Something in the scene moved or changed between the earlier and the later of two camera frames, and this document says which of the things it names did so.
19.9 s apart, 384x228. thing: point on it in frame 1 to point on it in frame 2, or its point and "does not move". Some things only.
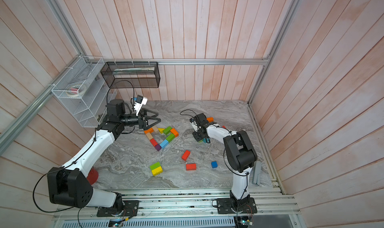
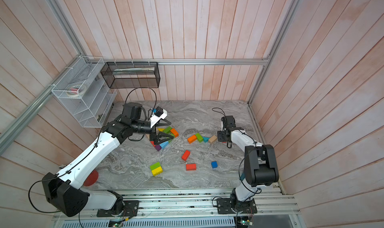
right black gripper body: (197, 135) to (221, 135)
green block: (167, 130) does not move
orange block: (174, 131) does not move
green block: (170, 137) does not move
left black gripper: (144, 124) to (153, 137)
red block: (191, 167) does not move
